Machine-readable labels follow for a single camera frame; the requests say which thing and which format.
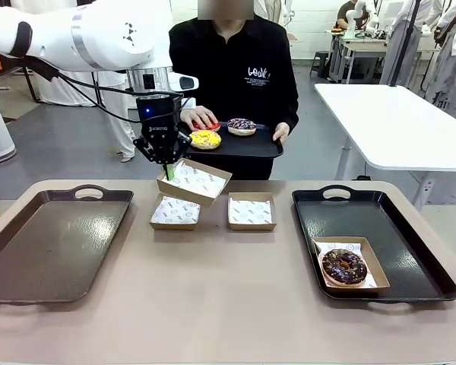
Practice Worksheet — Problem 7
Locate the seated person in dark top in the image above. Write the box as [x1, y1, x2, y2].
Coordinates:
[336, 0, 362, 31]

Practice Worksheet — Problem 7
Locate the person's left hand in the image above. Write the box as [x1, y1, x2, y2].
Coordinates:
[272, 122, 291, 142]

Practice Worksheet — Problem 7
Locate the brown plastic handled tray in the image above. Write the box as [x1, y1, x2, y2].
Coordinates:
[0, 184, 135, 305]

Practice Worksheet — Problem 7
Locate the person's left forearm black sleeve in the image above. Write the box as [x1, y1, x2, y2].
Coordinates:
[275, 94, 301, 129]

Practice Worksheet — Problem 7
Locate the grey background work table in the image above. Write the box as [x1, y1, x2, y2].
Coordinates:
[329, 30, 391, 84]

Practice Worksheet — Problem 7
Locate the person's right hand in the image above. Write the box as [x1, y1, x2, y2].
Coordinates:
[180, 105, 218, 132]

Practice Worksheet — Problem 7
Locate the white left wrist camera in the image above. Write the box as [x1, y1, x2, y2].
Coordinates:
[169, 75, 200, 93]

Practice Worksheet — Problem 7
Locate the grey hanging robe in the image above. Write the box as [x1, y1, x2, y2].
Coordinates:
[379, 0, 423, 89]

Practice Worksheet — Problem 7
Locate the white fabric curtain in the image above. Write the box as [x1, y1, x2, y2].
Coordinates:
[7, 56, 111, 110]

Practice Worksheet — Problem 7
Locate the purple sprinkled donut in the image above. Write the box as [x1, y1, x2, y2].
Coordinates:
[226, 117, 258, 137]

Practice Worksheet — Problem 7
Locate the black plastic serving tray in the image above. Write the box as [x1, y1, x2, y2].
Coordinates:
[184, 121, 285, 159]

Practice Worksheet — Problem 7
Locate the chocolate sprinkled donut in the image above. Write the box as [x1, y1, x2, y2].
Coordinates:
[321, 248, 368, 287]

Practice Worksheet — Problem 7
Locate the white red-printed paper liner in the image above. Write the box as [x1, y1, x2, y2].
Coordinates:
[151, 197, 201, 224]
[163, 161, 225, 198]
[314, 239, 379, 290]
[230, 197, 273, 225]

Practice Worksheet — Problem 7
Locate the black hanging bag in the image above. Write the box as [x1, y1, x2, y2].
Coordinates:
[432, 14, 456, 49]

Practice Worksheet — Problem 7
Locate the pale printed hanging robe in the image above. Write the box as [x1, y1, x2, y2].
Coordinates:
[425, 22, 456, 111]

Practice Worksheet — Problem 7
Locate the grey plastic stool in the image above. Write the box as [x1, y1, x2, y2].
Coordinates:
[309, 50, 332, 76]

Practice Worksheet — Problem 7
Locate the large white table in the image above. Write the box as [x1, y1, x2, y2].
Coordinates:
[313, 82, 456, 214]

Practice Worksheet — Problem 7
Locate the mannequin in black top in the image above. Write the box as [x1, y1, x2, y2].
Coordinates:
[97, 70, 138, 163]

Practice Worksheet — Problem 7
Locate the person torso in black shirt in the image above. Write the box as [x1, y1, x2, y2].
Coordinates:
[169, 7, 301, 182]

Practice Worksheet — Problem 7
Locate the mannequin in white jacket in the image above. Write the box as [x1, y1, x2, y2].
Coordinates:
[256, 0, 290, 24]

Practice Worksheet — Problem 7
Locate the brown paper food box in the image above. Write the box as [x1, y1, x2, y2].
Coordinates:
[148, 192, 202, 231]
[226, 192, 278, 232]
[311, 235, 391, 294]
[156, 158, 233, 208]

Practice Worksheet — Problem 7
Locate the black slanted stand pole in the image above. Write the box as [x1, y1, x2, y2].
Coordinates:
[388, 0, 422, 88]

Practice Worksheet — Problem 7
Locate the yellow sprinkled donut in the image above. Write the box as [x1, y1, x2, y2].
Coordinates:
[189, 129, 223, 151]

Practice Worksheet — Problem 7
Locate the red glazed donut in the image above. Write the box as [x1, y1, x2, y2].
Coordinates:
[192, 119, 221, 132]

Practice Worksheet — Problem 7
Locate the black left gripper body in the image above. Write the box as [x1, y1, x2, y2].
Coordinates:
[135, 94, 183, 153]

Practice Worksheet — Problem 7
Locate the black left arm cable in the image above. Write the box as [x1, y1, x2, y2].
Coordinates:
[21, 56, 147, 123]

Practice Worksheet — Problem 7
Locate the black plastic handled tray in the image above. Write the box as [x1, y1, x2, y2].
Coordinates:
[291, 184, 456, 305]

